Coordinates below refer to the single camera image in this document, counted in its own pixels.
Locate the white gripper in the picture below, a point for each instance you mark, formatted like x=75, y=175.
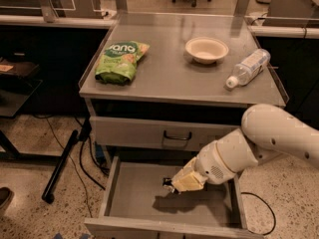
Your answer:
x=212, y=164

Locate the dark chocolate rxbar wrapper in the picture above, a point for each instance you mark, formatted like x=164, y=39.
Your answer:
x=166, y=183

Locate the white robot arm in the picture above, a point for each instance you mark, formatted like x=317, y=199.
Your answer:
x=264, y=128

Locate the open middle drawer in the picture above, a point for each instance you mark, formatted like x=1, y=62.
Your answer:
x=136, y=206

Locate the closed top drawer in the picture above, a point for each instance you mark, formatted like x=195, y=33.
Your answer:
x=156, y=134

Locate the grey metal drawer cabinet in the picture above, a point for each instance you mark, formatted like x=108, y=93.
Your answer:
x=170, y=85

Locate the white paper bowl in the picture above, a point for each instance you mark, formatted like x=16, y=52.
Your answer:
x=206, y=50

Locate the green snack chip bag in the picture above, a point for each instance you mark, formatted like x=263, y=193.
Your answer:
x=118, y=63

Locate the clear plastic water bottle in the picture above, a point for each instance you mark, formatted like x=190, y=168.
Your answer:
x=249, y=68

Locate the black metal stand leg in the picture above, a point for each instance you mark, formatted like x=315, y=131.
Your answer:
x=48, y=194

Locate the dark shoe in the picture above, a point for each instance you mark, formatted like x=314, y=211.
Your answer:
x=6, y=196

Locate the black side table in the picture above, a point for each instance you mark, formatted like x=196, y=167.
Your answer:
x=17, y=85

